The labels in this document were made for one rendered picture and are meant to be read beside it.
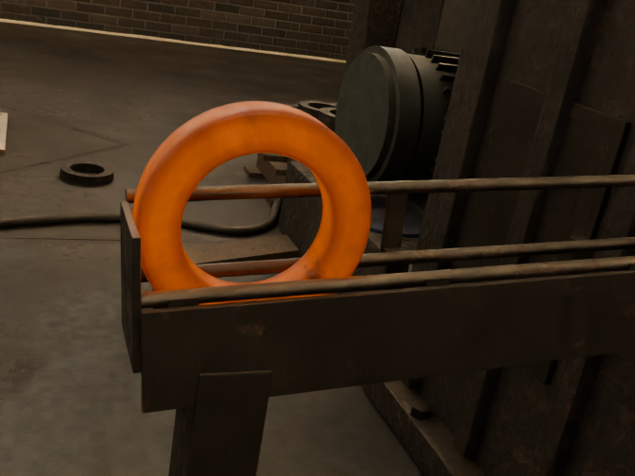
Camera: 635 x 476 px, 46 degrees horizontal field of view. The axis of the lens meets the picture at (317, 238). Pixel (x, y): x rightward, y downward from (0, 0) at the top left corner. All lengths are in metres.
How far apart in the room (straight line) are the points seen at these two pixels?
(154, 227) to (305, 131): 0.13
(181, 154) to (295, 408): 1.10
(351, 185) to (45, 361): 1.19
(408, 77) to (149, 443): 1.08
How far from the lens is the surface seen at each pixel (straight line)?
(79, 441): 1.45
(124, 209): 0.58
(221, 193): 0.61
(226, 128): 0.54
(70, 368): 1.65
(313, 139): 0.56
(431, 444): 1.46
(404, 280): 0.61
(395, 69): 1.94
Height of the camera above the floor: 0.87
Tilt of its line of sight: 20 degrees down
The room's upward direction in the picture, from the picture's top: 10 degrees clockwise
